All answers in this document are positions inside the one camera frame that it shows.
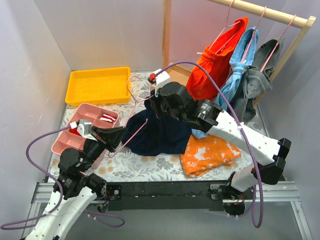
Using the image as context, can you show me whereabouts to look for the pink wire hanger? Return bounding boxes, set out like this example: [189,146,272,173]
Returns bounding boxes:
[107,75,151,158]

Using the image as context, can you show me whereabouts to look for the navy blue shorts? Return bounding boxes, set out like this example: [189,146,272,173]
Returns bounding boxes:
[121,100,192,156]

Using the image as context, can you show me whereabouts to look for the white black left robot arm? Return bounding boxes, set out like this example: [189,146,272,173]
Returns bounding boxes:
[26,126,126,240]

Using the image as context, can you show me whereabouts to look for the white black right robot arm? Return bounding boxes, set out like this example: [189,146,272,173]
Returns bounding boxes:
[150,82,291,199]

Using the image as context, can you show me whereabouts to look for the orange red shorts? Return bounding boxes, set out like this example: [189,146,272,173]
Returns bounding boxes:
[186,16,249,100]

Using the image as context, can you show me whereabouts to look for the light blue shorts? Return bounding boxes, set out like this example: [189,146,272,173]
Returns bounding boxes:
[192,26,259,140]

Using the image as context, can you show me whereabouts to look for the grey shorts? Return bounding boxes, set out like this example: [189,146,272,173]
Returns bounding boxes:
[230,38,284,124]

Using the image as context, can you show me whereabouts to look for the pink hanger under orange shorts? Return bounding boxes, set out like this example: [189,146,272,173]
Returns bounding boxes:
[196,0,242,55]

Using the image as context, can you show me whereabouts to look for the pink hanger under blue shorts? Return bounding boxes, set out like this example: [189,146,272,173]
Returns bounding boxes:
[241,6,267,63]

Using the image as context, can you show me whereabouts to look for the pink hanger under grey shorts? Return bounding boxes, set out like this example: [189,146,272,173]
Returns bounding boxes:
[260,14,297,72]

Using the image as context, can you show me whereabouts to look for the red white striped sock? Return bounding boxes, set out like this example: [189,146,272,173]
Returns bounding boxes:
[99,114,117,124]

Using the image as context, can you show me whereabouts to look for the pink divided organizer tray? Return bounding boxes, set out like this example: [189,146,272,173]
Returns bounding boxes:
[51,103,125,172]

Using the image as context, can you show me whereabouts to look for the wooden clothes rack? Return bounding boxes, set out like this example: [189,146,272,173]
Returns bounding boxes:
[162,0,317,108]

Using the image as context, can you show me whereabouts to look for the red cloth in organizer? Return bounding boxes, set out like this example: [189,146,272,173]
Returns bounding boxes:
[69,128,81,136]

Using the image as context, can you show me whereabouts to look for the floral patterned table mat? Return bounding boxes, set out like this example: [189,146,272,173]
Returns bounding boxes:
[61,72,252,182]

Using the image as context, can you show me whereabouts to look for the yellow plastic tray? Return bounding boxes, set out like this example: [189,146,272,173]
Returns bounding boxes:
[65,66,131,107]

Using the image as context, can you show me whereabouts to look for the orange white folded cloth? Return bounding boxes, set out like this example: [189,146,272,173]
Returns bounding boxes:
[179,135,242,178]

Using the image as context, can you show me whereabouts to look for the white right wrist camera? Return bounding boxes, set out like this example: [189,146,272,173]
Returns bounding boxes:
[147,69,171,99]

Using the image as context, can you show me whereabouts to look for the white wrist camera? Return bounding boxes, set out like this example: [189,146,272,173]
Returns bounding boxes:
[147,69,171,99]
[69,119,95,140]

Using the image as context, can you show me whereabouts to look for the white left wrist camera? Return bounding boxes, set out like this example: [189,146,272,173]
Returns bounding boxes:
[69,119,95,140]

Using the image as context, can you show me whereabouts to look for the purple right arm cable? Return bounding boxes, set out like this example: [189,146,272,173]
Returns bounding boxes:
[159,61,264,229]

